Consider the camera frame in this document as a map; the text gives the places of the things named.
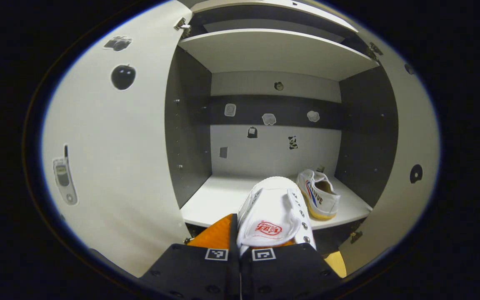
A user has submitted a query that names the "white canvas shoe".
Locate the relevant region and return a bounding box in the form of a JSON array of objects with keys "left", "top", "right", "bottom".
[
  {"left": 237, "top": 176, "right": 316, "bottom": 255},
  {"left": 296, "top": 169, "right": 341, "bottom": 220}
]

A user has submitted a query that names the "white shoe cabinet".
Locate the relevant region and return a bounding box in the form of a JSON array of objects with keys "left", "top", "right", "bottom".
[{"left": 165, "top": 0, "right": 399, "bottom": 250}]

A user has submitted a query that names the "white cabinet shelf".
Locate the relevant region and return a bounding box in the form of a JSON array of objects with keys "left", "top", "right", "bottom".
[{"left": 177, "top": 28, "right": 380, "bottom": 82}]

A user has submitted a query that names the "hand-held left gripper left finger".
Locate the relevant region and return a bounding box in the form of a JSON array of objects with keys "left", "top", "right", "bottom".
[{"left": 140, "top": 213, "right": 240, "bottom": 300}]

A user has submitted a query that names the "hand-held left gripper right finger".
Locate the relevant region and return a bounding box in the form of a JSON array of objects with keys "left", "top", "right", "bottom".
[{"left": 240, "top": 237, "right": 343, "bottom": 300}]

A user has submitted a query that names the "white shoe cabinet door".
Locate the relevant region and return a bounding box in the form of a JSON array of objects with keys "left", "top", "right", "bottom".
[
  {"left": 42, "top": 0, "right": 193, "bottom": 278},
  {"left": 340, "top": 31, "right": 440, "bottom": 275}
]

